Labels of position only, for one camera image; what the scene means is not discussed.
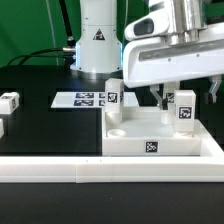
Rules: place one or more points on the white L-shaped fence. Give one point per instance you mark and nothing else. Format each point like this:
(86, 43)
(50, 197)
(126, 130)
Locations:
(208, 167)

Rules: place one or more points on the white square tabletop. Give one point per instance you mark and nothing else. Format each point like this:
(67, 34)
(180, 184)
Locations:
(141, 133)

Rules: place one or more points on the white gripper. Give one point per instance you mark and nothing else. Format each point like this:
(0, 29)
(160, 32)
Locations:
(173, 43)

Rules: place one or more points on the white marker plate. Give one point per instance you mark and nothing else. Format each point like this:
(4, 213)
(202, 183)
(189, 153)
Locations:
(88, 100)

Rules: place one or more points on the white block left edge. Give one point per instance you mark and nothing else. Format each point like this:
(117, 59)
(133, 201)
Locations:
(1, 128)

